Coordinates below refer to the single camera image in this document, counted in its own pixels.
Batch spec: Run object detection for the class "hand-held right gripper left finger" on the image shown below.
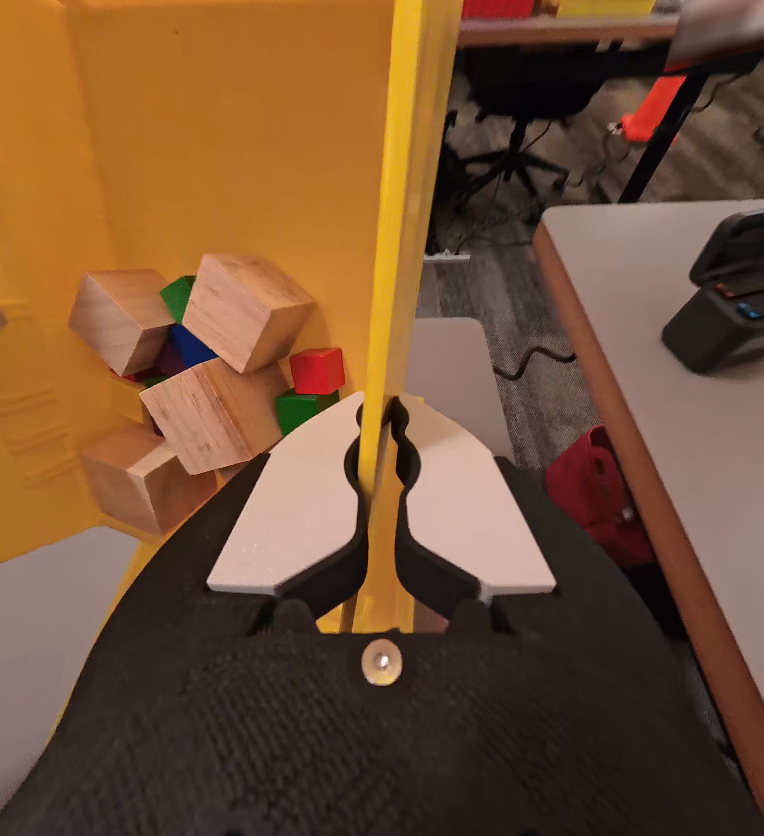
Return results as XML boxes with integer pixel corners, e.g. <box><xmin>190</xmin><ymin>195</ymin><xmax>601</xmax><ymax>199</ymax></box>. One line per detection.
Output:
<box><xmin>207</xmin><ymin>391</ymin><xmax>373</xmax><ymax>620</ymax></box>

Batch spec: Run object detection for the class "orange traffic cone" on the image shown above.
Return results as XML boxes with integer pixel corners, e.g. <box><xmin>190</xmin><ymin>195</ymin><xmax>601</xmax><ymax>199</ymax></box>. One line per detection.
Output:
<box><xmin>620</xmin><ymin>75</ymin><xmax>691</xmax><ymax>142</ymax></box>

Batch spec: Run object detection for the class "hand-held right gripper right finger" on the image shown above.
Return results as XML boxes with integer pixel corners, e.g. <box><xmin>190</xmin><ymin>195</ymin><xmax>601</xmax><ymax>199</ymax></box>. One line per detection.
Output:
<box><xmin>389</xmin><ymin>392</ymin><xmax>558</xmax><ymax>620</ymax></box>

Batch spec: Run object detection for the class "yellow plastic bin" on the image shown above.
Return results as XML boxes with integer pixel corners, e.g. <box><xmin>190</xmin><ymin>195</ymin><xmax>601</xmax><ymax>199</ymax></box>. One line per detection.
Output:
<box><xmin>554</xmin><ymin>0</ymin><xmax>657</xmax><ymax>18</ymax></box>

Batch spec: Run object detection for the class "grey office desk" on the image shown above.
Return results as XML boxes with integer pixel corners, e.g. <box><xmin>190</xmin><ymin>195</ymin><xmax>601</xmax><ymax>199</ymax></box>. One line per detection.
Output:
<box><xmin>457</xmin><ymin>13</ymin><xmax>764</xmax><ymax>203</ymax></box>

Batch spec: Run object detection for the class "red plastic bin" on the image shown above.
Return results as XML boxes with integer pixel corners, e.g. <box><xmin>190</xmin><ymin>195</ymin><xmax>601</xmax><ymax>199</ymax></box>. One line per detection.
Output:
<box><xmin>463</xmin><ymin>0</ymin><xmax>537</xmax><ymax>20</ymax></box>

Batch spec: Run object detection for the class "black floor cable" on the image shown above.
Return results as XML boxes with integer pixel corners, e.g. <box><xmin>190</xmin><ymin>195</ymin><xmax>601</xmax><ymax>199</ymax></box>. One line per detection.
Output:
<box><xmin>492</xmin><ymin>345</ymin><xmax>577</xmax><ymax>382</ymax></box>

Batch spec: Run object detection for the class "red cloth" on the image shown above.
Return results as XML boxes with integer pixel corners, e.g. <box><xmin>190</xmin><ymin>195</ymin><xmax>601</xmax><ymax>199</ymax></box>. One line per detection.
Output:
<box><xmin>544</xmin><ymin>425</ymin><xmax>659</xmax><ymax>570</ymax></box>

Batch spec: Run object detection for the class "black office chair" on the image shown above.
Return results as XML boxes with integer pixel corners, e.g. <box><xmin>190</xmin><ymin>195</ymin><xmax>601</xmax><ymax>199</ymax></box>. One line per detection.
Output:
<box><xmin>446</xmin><ymin>49</ymin><xmax>608</xmax><ymax>205</ymax></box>

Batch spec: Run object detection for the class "pile of wooden cubes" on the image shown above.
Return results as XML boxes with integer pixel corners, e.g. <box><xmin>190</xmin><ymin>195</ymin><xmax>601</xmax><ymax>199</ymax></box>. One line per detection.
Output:
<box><xmin>68</xmin><ymin>253</ymin><xmax>346</xmax><ymax>538</ymax></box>

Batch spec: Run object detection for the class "black charging case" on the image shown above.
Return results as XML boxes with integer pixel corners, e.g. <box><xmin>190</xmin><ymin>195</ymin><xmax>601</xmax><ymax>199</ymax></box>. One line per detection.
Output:
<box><xmin>661</xmin><ymin>203</ymin><xmax>764</xmax><ymax>375</ymax></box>

